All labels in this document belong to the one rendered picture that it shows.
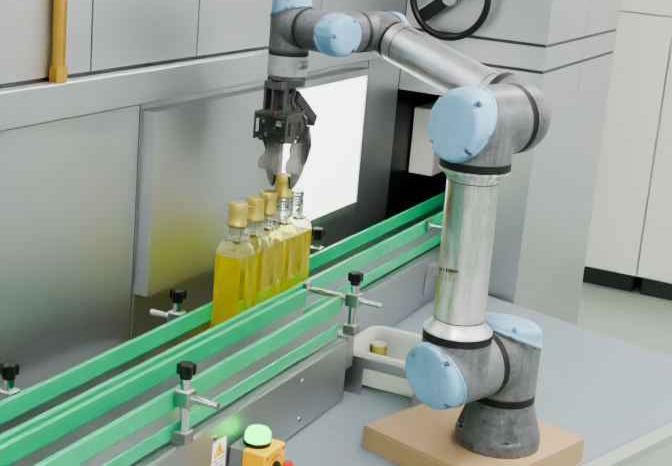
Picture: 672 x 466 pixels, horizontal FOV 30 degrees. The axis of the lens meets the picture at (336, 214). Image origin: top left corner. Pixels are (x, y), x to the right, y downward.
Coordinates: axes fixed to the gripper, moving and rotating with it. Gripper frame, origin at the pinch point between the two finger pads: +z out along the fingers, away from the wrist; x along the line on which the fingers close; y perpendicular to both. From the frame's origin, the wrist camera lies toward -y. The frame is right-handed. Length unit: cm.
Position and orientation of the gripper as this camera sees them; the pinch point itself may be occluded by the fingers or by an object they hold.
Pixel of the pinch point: (284, 179)
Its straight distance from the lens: 241.2
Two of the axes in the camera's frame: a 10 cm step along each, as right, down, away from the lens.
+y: -4.5, 1.9, -8.7
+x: 8.9, 1.8, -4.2
